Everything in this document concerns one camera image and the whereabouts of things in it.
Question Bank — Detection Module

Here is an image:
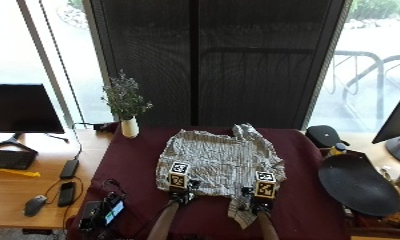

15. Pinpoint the metal bicycle rack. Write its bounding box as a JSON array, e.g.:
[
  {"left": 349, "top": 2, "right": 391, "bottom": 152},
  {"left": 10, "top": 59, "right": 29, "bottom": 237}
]
[{"left": 327, "top": 49, "right": 400, "bottom": 129}]

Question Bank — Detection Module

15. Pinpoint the black monitor with grey stand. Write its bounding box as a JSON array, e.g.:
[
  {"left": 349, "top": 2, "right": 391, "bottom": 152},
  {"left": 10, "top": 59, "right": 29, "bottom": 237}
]
[{"left": 371, "top": 85, "right": 400, "bottom": 165}]

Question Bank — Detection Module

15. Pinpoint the person's left hand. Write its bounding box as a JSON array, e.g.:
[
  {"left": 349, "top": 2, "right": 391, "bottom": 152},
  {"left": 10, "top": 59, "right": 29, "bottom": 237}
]
[{"left": 168, "top": 179, "right": 203, "bottom": 205}]

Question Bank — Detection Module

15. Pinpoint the person's right hand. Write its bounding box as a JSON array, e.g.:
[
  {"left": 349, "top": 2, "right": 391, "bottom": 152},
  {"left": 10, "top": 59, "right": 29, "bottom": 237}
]
[{"left": 240, "top": 185, "right": 277, "bottom": 214}]

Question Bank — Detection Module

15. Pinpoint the black round chair seat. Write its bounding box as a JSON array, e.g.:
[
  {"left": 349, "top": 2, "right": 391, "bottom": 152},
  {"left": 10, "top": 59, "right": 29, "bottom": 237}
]
[{"left": 317, "top": 150, "right": 400, "bottom": 218}]

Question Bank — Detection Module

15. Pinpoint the black computer monitor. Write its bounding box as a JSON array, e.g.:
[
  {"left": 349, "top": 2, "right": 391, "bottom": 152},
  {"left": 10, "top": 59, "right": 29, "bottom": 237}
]
[{"left": 0, "top": 83, "right": 67, "bottom": 154}]

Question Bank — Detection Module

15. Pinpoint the grey computer mouse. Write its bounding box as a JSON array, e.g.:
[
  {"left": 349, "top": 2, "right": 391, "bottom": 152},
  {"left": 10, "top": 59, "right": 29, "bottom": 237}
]
[{"left": 23, "top": 194, "right": 49, "bottom": 218}]

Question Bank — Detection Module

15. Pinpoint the black mesh roller blind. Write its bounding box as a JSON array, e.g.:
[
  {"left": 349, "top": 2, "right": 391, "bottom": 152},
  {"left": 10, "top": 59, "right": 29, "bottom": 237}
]
[{"left": 82, "top": 0, "right": 353, "bottom": 130}]

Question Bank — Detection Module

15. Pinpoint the black keyboard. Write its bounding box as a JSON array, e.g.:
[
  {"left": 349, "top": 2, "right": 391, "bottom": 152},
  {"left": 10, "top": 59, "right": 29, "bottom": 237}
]
[{"left": 0, "top": 149, "right": 39, "bottom": 171}]

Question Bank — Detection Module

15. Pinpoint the bunch of small flowers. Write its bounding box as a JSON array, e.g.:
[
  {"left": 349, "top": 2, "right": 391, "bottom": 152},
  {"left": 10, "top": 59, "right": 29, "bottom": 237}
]
[{"left": 100, "top": 69, "right": 155, "bottom": 122}]

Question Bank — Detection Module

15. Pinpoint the black power adapter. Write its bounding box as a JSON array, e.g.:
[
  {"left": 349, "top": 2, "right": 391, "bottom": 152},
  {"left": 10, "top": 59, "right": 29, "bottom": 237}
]
[{"left": 59, "top": 158, "right": 80, "bottom": 180}]

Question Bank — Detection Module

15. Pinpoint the black pouch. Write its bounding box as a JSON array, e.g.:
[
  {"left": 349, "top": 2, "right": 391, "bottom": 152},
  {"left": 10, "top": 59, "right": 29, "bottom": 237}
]
[{"left": 304, "top": 124, "right": 352, "bottom": 150}]

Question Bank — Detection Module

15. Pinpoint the white marker cube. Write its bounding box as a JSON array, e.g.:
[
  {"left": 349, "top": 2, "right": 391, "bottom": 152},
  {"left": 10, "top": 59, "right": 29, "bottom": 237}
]
[
  {"left": 254, "top": 170, "right": 279, "bottom": 200},
  {"left": 167, "top": 161, "right": 192, "bottom": 191}
]

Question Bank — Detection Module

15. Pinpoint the dark red tablecloth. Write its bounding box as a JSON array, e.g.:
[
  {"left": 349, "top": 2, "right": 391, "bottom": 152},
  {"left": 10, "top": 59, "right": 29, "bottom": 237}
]
[{"left": 66, "top": 125, "right": 353, "bottom": 240}]

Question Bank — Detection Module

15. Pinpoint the black cable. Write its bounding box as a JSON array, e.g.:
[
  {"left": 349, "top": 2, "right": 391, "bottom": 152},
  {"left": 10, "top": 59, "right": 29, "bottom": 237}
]
[{"left": 45, "top": 121, "right": 122, "bottom": 231}]

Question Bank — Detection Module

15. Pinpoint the grey striped crumpled shirt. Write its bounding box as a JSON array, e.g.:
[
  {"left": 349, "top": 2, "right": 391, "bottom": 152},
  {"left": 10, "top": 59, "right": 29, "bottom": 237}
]
[{"left": 155, "top": 122, "right": 288, "bottom": 231}]

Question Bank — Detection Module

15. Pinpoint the yellow bottle with black cap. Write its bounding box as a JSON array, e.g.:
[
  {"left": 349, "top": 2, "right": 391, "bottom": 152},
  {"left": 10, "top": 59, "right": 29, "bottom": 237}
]
[{"left": 327, "top": 142, "right": 349, "bottom": 158}]

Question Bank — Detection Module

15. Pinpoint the black smartphone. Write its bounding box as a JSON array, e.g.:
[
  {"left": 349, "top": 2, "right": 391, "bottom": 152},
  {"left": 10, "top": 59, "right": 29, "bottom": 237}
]
[{"left": 56, "top": 181, "right": 78, "bottom": 208}]

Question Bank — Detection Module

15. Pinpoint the yellow flat object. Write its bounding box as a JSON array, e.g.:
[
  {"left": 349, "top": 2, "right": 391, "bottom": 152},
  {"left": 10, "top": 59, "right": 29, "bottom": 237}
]
[{"left": 0, "top": 168, "right": 42, "bottom": 178}]

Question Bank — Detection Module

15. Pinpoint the white vase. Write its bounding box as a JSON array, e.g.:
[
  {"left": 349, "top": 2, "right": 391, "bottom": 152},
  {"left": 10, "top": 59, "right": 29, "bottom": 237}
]
[{"left": 120, "top": 115, "right": 142, "bottom": 140}]

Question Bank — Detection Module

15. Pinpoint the black device with lit screen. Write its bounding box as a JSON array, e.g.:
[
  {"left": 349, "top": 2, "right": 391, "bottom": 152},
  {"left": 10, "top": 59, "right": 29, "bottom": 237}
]
[{"left": 78, "top": 191, "right": 127, "bottom": 232}]

